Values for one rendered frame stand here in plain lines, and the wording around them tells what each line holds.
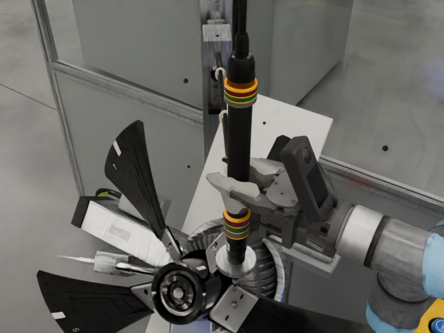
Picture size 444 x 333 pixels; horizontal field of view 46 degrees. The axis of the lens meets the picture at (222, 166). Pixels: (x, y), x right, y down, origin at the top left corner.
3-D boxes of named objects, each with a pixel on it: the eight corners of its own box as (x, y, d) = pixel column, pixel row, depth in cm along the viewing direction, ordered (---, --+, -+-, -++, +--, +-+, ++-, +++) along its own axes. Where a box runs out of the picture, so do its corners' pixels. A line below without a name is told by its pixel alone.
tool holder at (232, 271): (214, 238, 95) (213, 201, 89) (252, 237, 95) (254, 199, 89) (216, 279, 88) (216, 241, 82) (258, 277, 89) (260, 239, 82)
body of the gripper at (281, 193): (253, 234, 78) (328, 269, 73) (256, 193, 72) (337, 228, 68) (276, 204, 83) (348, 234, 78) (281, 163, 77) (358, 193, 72)
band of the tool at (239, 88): (222, 92, 71) (222, 73, 69) (254, 91, 71) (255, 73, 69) (224, 110, 67) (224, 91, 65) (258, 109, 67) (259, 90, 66)
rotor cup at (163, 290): (166, 300, 113) (132, 311, 101) (188, 238, 112) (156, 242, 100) (222, 331, 107) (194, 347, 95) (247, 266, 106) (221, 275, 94)
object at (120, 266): (183, 281, 114) (58, 259, 129) (184, 271, 115) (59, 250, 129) (178, 283, 112) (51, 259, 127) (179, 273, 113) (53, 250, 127)
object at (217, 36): (203, 49, 139) (202, 19, 133) (228, 48, 139) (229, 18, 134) (204, 69, 131) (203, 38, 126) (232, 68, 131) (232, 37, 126)
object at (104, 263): (99, 270, 124) (101, 253, 124) (121, 274, 121) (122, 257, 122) (93, 271, 121) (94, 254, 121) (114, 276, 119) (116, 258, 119)
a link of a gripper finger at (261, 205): (226, 204, 74) (285, 221, 72) (226, 197, 73) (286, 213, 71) (237, 184, 77) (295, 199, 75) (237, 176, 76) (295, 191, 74)
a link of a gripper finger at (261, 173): (221, 181, 84) (266, 209, 80) (221, 153, 80) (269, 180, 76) (234, 172, 86) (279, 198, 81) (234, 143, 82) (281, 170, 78)
